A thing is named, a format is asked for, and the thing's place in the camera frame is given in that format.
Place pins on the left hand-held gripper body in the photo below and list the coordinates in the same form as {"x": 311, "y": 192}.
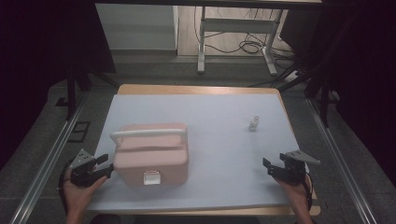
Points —
{"x": 81, "y": 165}

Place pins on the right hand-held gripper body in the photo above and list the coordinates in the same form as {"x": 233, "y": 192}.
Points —
{"x": 294, "y": 171}

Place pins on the black stand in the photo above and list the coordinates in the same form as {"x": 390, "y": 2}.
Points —
{"x": 324, "y": 102}
{"x": 71, "y": 93}

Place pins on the wooden table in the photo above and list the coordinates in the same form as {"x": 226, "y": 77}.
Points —
{"x": 199, "y": 89}

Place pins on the dark curtain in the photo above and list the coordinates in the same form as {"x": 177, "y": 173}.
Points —
{"x": 37, "y": 62}
{"x": 367, "y": 77}

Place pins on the white metal desk frame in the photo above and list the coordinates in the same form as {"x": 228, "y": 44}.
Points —
{"x": 236, "y": 25}

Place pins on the white cabinet panel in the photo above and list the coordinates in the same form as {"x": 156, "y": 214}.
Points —
{"x": 137, "y": 28}

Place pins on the person's right hand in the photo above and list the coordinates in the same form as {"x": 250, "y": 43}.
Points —
{"x": 295, "y": 196}

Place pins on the white power strip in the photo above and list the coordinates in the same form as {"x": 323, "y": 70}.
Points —
{"x": 292, "y": 76}

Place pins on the white table mat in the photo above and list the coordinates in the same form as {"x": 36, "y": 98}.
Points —
{"x": 218, "y": 155}

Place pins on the person's left hand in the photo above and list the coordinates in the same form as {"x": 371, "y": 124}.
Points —
{"x": 76, "y": 196}

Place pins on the small white bottle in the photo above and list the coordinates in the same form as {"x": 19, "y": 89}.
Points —
{"x": 254, "y": 122}

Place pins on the metal floor rail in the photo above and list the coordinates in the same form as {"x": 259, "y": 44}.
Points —
{"x": 46, "y": 165}
{"x": 342, "y": 168}

